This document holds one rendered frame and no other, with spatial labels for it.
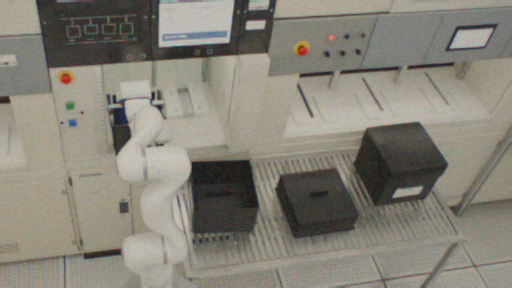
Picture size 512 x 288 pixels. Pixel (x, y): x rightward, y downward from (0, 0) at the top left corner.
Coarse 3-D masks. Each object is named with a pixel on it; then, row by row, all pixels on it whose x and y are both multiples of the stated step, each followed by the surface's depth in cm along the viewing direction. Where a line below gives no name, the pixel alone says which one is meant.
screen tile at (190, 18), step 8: (168, 8) 201; (176, 8) 201; (184, 8) 202; (168, 16) 203; (176, 16) 204; (192, 16) 205; (168, 24) 206; (176, 24) 207; (184, 24) 207; (192, 24) 208
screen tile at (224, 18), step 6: (204, 6) 203; (210, 6) 204; (216, 6) 204; (222, 6) 204; (228, 6) 205; (198, 12) 205; (204, 12) 205; (210, 12) 206; (216, 12) 206; (222, 12) 207; (228, 12) 207; (198, 18) 206; (222, 18) 209; (228, 18) 209; (198, 24) 209; (204, 24) 209; (210, 24) 210; (216, 24) 210; (222, 24) 211
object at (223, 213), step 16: (208, 160) 246; (224, 160) 247; (240, 160) 248; (192, 176) 253; (208, 176) 254; (224, 176) 255; (240, 176) 256; (192, 192) 236; (208, 192) 252; (224, 192) 252; (240, 192) 255; (256, 192) 236; (192, 208) 238; (208, 208) 249; (224, 208) 249; (240, 208) 230; (256, 208) 230; (192, 224) 241; (208, 224) 235; (224, 224) 237; (240, 224) 238
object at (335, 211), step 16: (288, 176) 253; (304, 176) 253; (320, 176) 254; (336, 176) 254; (288, 192) 246; (304, 192) 247; (320, 192) 244; (336, 192) 248; (288, 208) 246; (304, 208) 241; (320, 208) 241; (336, 208) 242; (352, 208) 242; (304, 224) 235; (320, 224) 238; (336, 224) 241; (352, 224) 244
